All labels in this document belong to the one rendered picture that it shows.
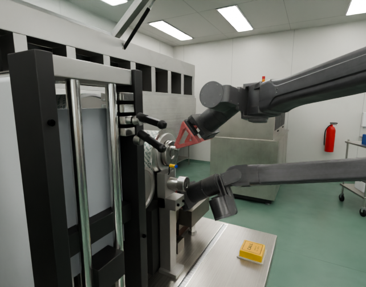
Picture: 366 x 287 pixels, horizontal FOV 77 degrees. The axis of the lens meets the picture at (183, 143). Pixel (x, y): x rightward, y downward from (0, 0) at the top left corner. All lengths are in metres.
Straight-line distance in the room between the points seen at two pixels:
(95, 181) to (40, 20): 0.59
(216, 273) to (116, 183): 0.51
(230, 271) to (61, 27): 0.90
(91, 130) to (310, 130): 4.87
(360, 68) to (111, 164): 0.34
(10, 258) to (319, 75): 0.66
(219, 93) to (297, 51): 4.71
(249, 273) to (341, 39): 4.75
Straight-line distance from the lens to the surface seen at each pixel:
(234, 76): 5.31
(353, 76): 0.37
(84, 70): 0.30
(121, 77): 0.35
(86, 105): 0.48
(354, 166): 0.70
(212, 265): 0.81
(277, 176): 0.67
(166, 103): 1.29
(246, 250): 0.85
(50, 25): 0.86
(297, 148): 5.13
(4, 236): 0.63
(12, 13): 0.81
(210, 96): 0.50
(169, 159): 0.66
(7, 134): 0.52
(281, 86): 0.46
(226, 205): 0.68
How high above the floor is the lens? 1.39
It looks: 9 degrees down
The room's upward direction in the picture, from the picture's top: straight up
